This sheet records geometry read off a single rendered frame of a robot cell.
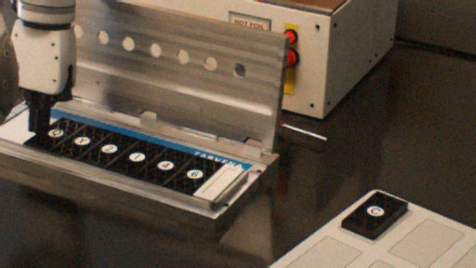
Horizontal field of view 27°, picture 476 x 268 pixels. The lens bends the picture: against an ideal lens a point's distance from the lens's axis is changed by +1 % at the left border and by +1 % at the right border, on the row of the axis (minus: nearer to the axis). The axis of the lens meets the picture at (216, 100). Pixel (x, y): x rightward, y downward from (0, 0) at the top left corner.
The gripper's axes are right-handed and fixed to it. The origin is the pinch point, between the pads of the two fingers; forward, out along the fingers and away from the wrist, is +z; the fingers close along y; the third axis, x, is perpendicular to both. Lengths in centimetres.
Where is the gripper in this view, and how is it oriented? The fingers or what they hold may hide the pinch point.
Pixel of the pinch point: (39, 118)
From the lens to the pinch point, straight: 154.1
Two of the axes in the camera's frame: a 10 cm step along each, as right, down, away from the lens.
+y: 8.8, 2.3, -4.1
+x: 4.6, -2.0, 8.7
